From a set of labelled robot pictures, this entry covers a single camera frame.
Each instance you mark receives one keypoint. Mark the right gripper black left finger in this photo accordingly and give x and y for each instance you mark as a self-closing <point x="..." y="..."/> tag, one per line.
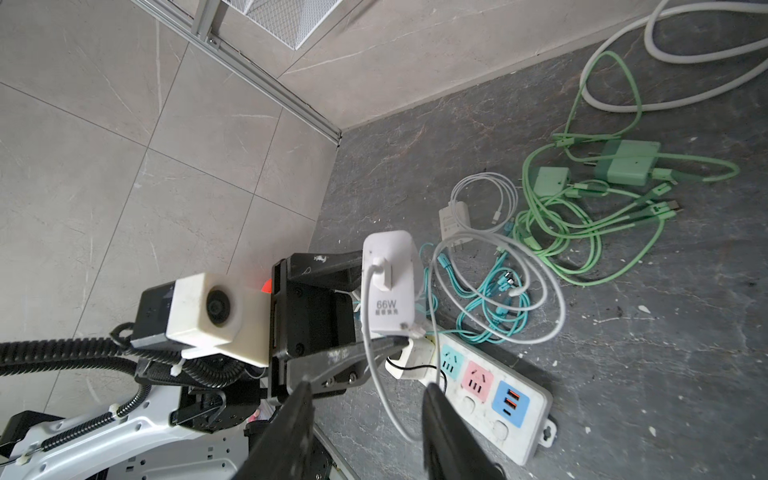
<point x="281" y="448"/>

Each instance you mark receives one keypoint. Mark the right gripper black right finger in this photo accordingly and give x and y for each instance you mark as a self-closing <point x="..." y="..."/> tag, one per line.
<point x="450" y="450"/>

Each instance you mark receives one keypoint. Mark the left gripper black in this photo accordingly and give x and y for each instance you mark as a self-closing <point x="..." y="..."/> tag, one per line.
<point x="312" y="325"/>

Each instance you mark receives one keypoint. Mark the white 66W charger with cable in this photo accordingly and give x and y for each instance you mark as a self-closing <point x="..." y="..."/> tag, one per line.
<point x="378" y="295"/>

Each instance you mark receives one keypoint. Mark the white multicolour power strip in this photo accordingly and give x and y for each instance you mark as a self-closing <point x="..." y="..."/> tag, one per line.
<point x="506" y="408"/>

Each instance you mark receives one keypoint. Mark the white charger with black cable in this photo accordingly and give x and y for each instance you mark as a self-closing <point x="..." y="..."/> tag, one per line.
<point x="416" y="363"/>

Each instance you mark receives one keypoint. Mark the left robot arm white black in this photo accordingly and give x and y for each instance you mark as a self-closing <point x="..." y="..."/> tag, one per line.
<point x="176" y="400"/>

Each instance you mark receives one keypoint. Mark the white wire mesh basket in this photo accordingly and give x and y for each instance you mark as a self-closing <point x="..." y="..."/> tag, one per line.
<point x="291" y="22"/>

